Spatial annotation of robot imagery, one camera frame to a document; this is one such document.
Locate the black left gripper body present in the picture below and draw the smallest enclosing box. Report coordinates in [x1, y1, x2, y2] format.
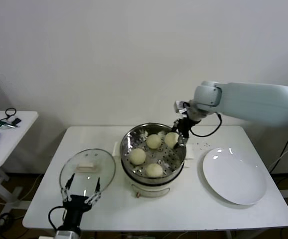
[62, 195, 95, 226]

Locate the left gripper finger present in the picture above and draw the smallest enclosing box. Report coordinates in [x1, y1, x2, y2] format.
[85, 176, 103, 206]
[60, 173, 75, 203]

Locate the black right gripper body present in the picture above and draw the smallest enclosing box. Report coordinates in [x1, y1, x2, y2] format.
[176, 117, 197, 138]

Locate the white steamed baozi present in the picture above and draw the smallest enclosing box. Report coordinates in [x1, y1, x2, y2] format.
[129, 148, 146, 166]
[164, 132, 180, 148]
[146, 133, 162, 150]
[145, 163, 164, 178]

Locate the glass pot lid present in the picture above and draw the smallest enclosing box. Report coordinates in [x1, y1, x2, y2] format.
[59, 148, 117, 197]

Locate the stainless steel steamer basket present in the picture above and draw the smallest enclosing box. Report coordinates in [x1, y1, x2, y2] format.
[112, 122, 194, 181]

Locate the cream electric pot base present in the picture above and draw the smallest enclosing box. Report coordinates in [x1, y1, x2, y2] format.
[121, 159, 194, 199]

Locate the white round plate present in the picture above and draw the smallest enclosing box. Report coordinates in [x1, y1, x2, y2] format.
[202, 147, 267, 205]

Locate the white side table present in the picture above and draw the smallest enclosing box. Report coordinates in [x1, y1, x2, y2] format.
[0, 111, 39, 207]

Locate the black floor plug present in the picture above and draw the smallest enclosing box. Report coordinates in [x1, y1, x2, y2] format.
[0, 213, 15, 229]

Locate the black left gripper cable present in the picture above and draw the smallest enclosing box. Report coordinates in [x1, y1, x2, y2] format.
[48, 206, 66, 231]

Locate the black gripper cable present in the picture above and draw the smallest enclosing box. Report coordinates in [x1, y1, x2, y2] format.
[190, 112, 222, 137]
[48, 206, 66, 231]

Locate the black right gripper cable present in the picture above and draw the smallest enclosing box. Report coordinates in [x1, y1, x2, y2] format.
[190, 112, 222, 137]

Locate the green handled tool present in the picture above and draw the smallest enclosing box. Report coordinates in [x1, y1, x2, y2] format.
[0, 119, 17, 130]

